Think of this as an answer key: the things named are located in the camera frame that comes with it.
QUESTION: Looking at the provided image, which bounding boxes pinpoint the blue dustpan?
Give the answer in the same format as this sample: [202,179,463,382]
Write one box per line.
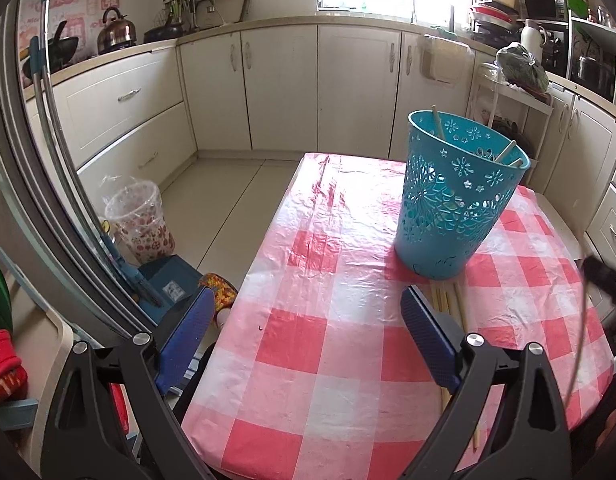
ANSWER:
[137,255,205,322]

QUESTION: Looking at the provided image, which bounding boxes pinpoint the cream kitchen cabinets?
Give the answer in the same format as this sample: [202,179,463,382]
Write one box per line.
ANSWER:
[25,15,616,276]

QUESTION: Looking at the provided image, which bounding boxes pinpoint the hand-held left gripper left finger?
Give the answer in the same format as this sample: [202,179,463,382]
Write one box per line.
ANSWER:
[39,286,218,480]

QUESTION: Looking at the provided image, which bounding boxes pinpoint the black microwave oven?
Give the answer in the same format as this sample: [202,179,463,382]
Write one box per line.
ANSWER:
[523,0,572,77]

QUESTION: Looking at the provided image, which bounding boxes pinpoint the leaning cream tray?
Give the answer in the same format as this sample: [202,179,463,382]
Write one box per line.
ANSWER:
[192,0,252,29]

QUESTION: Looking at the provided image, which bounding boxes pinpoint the floral trash bin with bag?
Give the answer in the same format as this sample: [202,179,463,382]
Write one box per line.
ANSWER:
[103,179,177,266]

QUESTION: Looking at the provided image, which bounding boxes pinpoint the pink wall stickers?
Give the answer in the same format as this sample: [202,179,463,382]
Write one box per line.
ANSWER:
[17,0,121,83]

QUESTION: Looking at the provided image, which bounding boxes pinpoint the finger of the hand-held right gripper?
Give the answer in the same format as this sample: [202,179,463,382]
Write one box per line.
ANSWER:
[582,255,616,313]

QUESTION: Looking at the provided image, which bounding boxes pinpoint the black frying pan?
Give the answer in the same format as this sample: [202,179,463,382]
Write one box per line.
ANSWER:
[143,21,185,44]

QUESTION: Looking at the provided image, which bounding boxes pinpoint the cream hanging cabinet bin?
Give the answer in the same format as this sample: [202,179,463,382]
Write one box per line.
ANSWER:
[420,34,477,84]

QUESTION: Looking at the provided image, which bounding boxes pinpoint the white wire storage cart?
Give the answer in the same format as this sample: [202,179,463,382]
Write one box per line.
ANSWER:
[467,62,555,163]

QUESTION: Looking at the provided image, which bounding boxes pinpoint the green vegetable bag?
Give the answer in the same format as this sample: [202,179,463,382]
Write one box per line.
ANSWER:
[495,43,552,94]

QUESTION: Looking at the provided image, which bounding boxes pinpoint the blue perforated plastic basket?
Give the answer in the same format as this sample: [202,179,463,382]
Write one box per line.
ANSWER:
[393,109,531,281]

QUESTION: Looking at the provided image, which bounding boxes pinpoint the grey sliding door frame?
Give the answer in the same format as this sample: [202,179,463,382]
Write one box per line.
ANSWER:
[0,0,156,348]

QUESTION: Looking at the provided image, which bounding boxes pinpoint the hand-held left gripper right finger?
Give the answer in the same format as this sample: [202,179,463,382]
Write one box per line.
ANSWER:
[399,284,573,480]

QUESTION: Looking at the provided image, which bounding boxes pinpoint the red floral cloth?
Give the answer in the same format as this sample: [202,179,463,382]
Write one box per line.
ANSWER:
[0,329,29,407]

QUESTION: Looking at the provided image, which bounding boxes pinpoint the white thermos jug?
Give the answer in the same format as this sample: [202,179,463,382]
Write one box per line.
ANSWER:
[519,20,547,64]

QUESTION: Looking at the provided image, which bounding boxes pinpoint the floral slipper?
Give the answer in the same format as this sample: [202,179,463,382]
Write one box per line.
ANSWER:
[198,272,239,313]

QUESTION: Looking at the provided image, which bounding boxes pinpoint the stack of dishes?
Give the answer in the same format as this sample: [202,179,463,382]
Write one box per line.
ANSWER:
[469,0,520,45]

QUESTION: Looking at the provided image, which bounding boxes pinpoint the steel cooking pot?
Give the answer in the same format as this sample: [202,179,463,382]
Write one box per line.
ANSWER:
[576,55,616,98]

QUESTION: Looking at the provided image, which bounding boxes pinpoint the blue broom handle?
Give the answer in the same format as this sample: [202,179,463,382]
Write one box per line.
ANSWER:
[102,217,165,307]

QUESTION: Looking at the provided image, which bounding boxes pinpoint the pink checkered plastic tablecloth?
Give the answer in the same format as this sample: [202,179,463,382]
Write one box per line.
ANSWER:
[180,152,616,480]

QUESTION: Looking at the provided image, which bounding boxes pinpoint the steel kettle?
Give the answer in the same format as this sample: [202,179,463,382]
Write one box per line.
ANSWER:
[96,7,139,56]

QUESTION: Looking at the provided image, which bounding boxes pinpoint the black wok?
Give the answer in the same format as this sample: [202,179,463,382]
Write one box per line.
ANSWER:
[22,20,82,80]

